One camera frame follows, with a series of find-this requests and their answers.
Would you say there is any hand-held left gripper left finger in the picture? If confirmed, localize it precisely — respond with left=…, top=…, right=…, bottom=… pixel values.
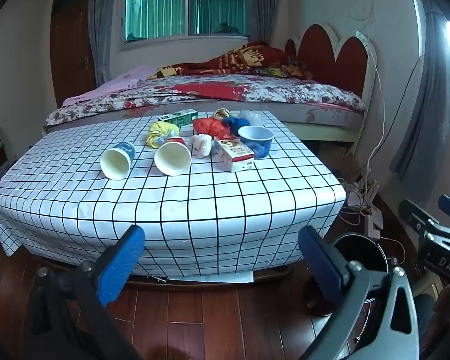
left=24, top=225, right=146, bottom=360

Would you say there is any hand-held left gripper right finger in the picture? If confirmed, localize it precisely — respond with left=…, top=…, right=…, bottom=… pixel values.
left=298, top=225, right=422, bottom=360

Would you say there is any black trash bin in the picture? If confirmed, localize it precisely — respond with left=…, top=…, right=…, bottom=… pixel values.
left=322, top=232, right=389, bottom=316

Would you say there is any blue print paper cup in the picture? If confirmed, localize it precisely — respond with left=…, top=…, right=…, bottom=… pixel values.
left=99, top=141, right=136, bottom=181

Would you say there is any red print paper cup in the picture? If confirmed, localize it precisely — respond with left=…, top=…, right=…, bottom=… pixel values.
left=154, top=137, right=193, bottom=177

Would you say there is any yellow cloth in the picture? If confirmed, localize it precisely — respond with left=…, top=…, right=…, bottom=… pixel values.
left=146, top=121, right=181, bottom=148

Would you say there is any red and white carton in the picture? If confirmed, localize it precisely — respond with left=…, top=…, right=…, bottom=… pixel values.
left=214, top=137, right=255, bottom=173

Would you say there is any white tissue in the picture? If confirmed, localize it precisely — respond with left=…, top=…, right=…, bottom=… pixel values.
left=189, top=134, right=213, bottom=157

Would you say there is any blue paper bowl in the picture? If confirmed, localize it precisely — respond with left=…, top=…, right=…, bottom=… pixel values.
left=238, top=125, right=274, bottom=159

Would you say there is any green milk carton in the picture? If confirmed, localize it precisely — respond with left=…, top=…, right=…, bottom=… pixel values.
left=157, top=109, right=199, bottom=127

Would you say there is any clear plastic bag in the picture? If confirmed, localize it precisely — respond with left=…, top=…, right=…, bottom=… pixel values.
left=237, top=110, right=264, bottom=127

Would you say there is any red plastic bag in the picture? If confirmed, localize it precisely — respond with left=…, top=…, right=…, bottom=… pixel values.
left=192, top=117, right=235, bottom=140

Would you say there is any dark blue plastic bag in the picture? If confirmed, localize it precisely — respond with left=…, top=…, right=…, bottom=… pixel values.
left=224, top=116, right=250, bottom=136

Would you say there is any white power strip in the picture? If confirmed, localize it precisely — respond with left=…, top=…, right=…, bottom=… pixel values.
left=345, top=180, right=384, bottom=238

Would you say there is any grey curtain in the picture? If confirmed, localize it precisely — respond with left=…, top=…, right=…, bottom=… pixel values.
left=390, top=7, right=450, bottom=203
left=88, top=0, right=128, bottom=87
left=244, top=0, right=286, bottom=46

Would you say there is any pink cloth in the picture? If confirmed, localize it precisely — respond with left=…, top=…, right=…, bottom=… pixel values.
left=62, top=65, right=158, bottom=106

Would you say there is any red heart-shaped headboard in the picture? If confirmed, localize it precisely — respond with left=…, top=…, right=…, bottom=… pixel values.
left=284, top=23, right=377, bottom=100

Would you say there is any red patterned blanket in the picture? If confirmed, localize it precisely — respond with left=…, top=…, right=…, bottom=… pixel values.
left=157, top=41, right=312, bottom=81

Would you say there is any brown wooden door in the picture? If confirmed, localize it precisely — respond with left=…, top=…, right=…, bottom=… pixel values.
left=49, top=0, right=98, bottom=107

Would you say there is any window with green curtain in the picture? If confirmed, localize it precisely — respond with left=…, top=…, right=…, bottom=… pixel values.
left=120, top=0, right=250, bottom=51

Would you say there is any thin floor cable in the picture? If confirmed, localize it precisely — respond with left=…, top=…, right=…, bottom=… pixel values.
left=379, top=235, right=406, bottom=268

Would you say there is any white cable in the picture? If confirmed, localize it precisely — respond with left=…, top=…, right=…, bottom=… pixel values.
left=365, top=55, right=386, bottom=182

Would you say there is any black cable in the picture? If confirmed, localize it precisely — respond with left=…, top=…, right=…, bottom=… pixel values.
left=384, top=55, right=425, bottom=160

